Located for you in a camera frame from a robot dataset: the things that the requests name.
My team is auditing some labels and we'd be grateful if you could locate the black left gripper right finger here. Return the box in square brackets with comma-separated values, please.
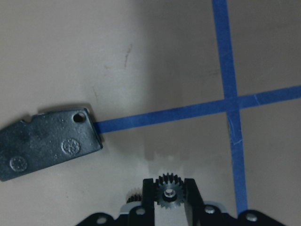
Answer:
[184, 178, 283, 226]

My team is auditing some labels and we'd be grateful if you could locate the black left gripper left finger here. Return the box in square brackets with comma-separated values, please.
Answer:
[79, 178, 155, 226]

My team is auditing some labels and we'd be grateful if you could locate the small black bearing gear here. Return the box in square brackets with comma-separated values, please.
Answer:
[155, 173, 186, 209]

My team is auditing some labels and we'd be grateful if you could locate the small black flat part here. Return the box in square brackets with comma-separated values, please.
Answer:
[0, 108, 103, 181]

